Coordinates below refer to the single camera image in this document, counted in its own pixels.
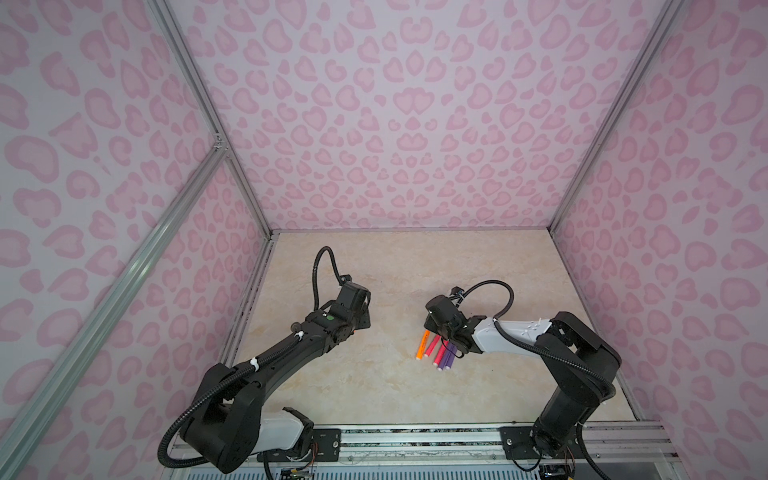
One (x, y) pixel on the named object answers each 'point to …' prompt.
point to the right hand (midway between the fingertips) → (429, 316)
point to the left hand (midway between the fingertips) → (362, 307)
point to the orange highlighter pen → (422, 343)
